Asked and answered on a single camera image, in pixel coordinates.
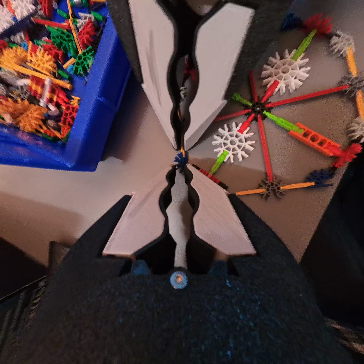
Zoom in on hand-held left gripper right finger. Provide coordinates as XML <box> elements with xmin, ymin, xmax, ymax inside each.
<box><xmin>184</xmin><ymin>166</ymin><xmax>257</xmax><ymax>256</ymax></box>

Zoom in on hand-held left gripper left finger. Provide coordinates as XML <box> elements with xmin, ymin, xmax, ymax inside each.
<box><xmin>102</xmin><ymin>166</ymin><xmax>175</xmax><ymax>259</ymax></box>

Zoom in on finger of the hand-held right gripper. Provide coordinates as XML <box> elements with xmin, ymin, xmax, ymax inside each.
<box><xmin>183</xmin><ymin>2</ymin><xmax>255</xmax><ymax>150</ymax></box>
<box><xmin>127</xmin><ymin>0</ymin><xmax>184</xmax><ymax>151</ymax></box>

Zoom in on dark printed shirt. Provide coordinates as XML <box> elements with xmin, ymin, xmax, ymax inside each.
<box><xmin>298</xmin><ymin>159</ymin><xmax>364</xmax><ymax>323</ymax></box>

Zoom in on blue bin with toy pieces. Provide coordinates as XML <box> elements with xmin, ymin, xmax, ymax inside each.
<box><xmin>0</xmin><ymin>0</ymin><xmax>132</xmax><ymax>172</ymax></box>

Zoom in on pile of colourful toy pieces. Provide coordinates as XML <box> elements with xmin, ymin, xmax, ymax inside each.
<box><xmin>0</xmin><ymin>0</ymin><xmax>96</xmax><ymax>143</ymax></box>

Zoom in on colourful spoked wheel model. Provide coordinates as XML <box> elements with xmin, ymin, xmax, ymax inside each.
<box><xmin>173</xmin><ymin>13</ymin><xmax>364</xmax><ymax>200</ymax></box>

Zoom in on black box with white print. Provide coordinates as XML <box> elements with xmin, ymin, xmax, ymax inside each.
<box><xmin>0</xmin><ymin>274</ymin><xmax>48</xmax><ymax>354</ymax></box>

